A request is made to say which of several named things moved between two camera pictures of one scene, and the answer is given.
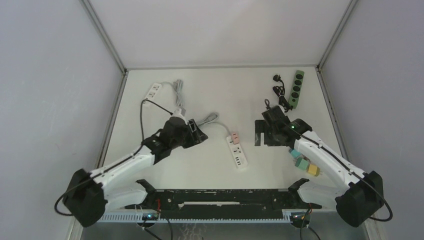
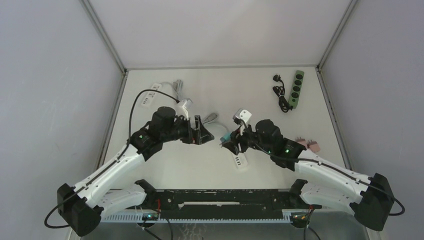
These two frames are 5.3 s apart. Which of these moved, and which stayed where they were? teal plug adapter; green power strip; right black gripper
Moved: right black gripper; teal plug adapter
Stayed: green power strip
